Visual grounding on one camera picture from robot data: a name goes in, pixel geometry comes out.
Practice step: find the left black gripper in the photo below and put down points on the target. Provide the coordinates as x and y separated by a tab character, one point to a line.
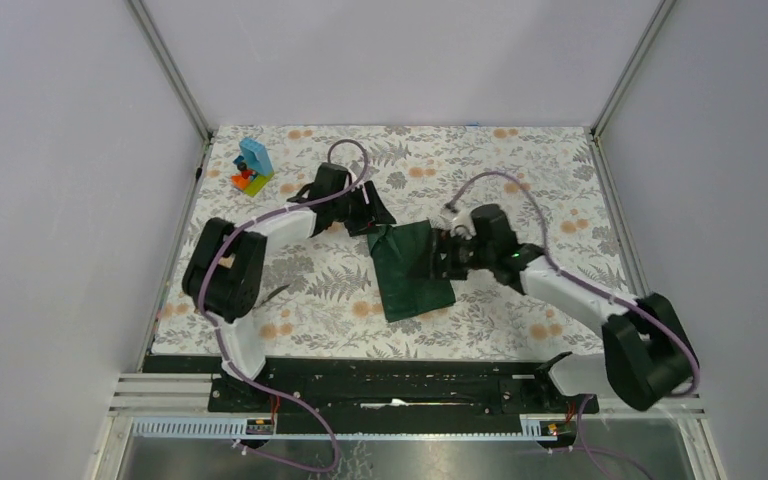
371	213

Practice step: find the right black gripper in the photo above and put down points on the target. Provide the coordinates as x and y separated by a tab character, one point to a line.
446	244

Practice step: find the dark green cloth napkin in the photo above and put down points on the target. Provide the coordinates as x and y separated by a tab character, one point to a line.
395	251

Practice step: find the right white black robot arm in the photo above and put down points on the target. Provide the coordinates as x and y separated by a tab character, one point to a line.
645	354

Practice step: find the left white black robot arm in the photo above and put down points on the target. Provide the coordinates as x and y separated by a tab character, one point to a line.
225	271

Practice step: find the floral patterned table mat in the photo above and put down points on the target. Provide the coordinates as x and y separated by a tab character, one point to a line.
333	308

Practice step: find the colourful toy brick build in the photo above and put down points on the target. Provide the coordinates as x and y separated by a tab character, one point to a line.
254	167

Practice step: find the aluminium rail right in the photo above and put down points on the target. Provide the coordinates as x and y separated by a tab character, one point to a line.
606	403

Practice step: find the aluminium rail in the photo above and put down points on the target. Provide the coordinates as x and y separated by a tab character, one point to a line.
606	403
154	393

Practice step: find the aluminium rail left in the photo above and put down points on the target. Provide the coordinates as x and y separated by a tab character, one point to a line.
154	393

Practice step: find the right aluminium frame post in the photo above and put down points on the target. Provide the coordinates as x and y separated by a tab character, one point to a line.
638	55

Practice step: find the aluminium frame post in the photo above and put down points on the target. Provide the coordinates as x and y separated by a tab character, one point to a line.
638	55
169	68

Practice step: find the left aluminium frame post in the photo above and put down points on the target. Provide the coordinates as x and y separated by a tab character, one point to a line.
169	68

